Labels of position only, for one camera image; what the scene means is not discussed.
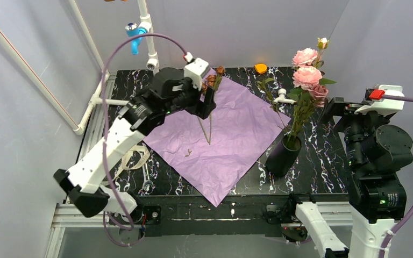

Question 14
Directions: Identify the small brown roses stem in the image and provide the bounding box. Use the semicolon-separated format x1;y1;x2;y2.
200;65;227;146

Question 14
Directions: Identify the dusty pink rose stem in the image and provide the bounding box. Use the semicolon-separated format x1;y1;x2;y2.
307;84;329;108

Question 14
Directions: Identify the pink bouquet wrapping paper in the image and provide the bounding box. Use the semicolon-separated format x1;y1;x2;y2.
144;68;289;206

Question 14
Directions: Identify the light pink rose stem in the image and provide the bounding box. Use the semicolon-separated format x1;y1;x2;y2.
255;37;338;151

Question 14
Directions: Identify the cream ribbon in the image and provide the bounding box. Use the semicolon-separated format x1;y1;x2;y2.
103;145;151;186

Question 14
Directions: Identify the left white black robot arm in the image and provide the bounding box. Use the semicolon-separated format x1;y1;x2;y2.
53;63;216;218

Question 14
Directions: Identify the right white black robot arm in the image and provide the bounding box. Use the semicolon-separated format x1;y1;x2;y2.
286;97;413;257

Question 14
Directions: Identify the black cylindrical vase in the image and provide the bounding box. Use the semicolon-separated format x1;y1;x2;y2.
265;135;302;178

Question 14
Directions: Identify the white pvc pipe assembly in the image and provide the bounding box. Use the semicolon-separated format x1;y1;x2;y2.
0;0;161;136

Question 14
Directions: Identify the yellow tape measure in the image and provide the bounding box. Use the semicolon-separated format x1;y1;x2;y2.
254;63;268;75

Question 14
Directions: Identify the white plastic faucet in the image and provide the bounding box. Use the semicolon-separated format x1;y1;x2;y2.
273;88;296;105

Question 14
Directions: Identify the silver combination wrench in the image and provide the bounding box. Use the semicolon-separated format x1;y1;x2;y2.
141;163;154;194

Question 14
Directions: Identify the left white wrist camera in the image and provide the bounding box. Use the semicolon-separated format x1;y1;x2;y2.
183;52;211;91

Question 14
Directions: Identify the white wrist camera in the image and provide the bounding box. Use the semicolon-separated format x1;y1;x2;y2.
354;84;404;116
183;52;211;91

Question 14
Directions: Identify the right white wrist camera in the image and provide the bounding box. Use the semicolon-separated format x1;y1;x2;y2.
354;84;404;116

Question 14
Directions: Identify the aluminium frame rail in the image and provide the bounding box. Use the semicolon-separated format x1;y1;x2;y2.
45;201;384;258

